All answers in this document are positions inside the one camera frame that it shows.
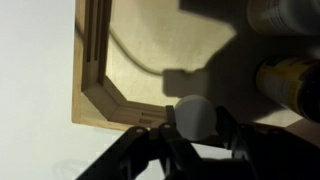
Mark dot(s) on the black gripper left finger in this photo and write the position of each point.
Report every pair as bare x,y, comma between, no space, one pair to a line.
150,156

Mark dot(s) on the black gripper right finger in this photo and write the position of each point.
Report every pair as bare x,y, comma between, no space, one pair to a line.
280,156

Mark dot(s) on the white bottle orange label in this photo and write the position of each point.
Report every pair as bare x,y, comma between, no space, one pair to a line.
286,15

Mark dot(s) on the wooden slatted tray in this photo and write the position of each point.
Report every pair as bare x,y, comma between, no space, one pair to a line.
150,40

